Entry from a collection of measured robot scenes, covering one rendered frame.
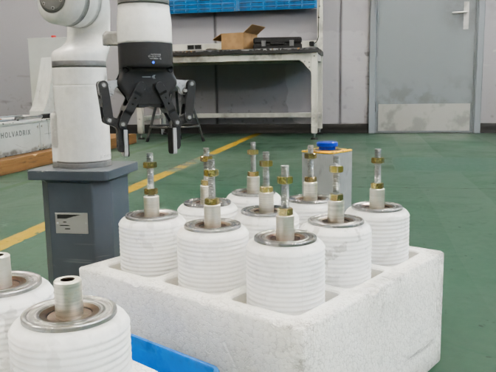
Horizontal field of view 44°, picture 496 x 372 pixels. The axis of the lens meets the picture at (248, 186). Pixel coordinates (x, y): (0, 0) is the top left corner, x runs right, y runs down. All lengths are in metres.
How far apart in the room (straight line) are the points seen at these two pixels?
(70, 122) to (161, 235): 0.31
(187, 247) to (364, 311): 0.24
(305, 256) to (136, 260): 0.27
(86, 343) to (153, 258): 0.39
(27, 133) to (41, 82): 0.73
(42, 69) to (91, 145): 3.45
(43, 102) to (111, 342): 3.93
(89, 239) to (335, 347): 0.51
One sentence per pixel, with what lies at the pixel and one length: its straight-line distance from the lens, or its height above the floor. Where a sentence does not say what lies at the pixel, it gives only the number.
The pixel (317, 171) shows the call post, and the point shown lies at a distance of 1.15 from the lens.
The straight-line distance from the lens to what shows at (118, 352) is 0.51.
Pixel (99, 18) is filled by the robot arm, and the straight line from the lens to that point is 1.12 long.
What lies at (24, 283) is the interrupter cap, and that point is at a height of 0.25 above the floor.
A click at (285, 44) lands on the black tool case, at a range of 5.41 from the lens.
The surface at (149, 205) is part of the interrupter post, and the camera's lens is 0.89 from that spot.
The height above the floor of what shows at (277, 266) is 0.23.
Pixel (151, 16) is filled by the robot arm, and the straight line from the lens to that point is 0.85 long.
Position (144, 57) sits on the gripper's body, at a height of 0.47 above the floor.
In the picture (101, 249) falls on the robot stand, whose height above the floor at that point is 0.16.
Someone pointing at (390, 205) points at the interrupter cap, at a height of 0.25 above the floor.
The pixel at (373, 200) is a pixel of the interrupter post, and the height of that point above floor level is 0.26.
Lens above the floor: 0.43
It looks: 9 degrees down
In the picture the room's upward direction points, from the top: 1 degrees counter-clockwise
